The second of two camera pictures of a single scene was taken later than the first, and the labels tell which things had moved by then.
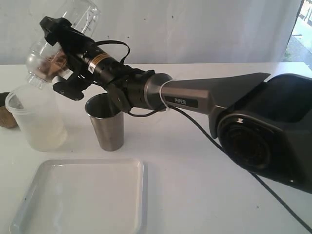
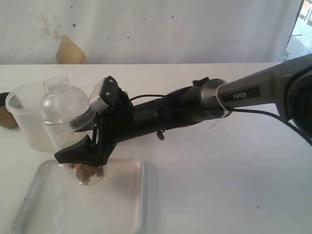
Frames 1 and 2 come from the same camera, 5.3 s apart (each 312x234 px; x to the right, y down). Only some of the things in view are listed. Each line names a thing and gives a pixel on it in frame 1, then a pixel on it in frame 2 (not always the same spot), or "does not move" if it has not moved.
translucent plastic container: (38, 113) does not move
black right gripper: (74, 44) → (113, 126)
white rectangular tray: (85, 196) does not move
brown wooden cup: (7, 119) does not move
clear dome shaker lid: (43, 63) → (64, 104)
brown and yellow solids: (51, 63) → (85, 171)
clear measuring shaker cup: (85, 15) → (59, 137)
